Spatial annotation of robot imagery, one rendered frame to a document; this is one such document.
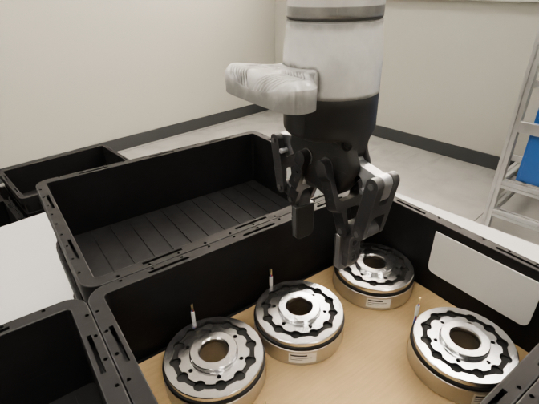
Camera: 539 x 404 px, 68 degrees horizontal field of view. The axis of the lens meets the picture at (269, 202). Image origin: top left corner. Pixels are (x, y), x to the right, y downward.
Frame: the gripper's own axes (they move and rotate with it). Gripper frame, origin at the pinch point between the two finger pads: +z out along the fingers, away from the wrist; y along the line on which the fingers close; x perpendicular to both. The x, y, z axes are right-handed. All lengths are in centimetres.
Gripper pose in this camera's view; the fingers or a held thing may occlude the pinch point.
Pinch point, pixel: (322, 236)
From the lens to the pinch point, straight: 38.6
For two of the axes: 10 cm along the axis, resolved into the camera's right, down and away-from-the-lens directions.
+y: -5.7, -3.9, 7.2
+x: -8.2, 2.9, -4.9
